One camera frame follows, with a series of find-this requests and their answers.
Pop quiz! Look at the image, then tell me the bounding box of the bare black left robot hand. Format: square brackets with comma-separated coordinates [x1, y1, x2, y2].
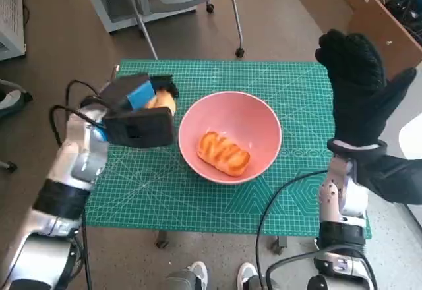
[98, 73, 181, 115]

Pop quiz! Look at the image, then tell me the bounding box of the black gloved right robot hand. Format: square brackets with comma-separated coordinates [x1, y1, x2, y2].
[315, 28, 418, 148]

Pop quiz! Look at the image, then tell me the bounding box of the round bread bun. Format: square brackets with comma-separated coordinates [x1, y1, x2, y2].
[144, 87, 177, 111]

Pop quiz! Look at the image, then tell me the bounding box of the pink bowl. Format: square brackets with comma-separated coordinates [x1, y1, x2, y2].
[177, 92, 283, 185]

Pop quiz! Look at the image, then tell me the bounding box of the rectangular bread loaf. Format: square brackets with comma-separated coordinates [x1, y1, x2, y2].
[196, 130, 251, 176]

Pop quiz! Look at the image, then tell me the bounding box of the grey cabinet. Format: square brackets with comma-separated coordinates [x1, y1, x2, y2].
[77, 0, 198, 34]

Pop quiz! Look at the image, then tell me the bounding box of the dark grey chair base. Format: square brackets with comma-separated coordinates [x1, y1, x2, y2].
[0, 78, 34, 118]

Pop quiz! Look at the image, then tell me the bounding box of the green cutting mat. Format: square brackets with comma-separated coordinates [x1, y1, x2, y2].
[80, 59, 373, 240]

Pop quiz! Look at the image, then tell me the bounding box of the white perforated appliance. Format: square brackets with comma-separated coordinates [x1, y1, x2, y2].
[0, 0, 27, 62]

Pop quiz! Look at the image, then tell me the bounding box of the grey leg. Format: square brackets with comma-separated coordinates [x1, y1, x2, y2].
[245, 276, 276, 290]
[163, 268, 198, 290]

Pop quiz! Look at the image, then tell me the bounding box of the white shoe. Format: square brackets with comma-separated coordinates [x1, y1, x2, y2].
[186, 262, 208, 290]
[237, 262, 260, 290]

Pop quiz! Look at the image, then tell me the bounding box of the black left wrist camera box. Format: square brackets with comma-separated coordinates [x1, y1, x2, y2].
[103, 107, 175, 149]

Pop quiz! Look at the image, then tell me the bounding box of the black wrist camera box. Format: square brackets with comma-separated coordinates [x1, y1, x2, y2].
[354, 144, 422, 206]
[103, 107, 175, 149]

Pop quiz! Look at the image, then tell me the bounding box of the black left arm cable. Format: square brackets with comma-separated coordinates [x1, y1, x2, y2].
[49, 79, 111, 290]

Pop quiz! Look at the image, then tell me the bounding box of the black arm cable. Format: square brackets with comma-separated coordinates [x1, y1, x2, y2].
[255, 170, 378, 290]
[49, 79, 111, 290]

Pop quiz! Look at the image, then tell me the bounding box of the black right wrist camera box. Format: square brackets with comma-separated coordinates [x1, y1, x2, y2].
[354, 144, 422, 206]

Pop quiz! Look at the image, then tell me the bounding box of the black cable bundle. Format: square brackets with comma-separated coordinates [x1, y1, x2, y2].
[385, 0, 422, 45]

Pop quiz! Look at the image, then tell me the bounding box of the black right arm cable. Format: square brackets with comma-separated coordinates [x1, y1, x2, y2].
[255, 170, 378, 290]

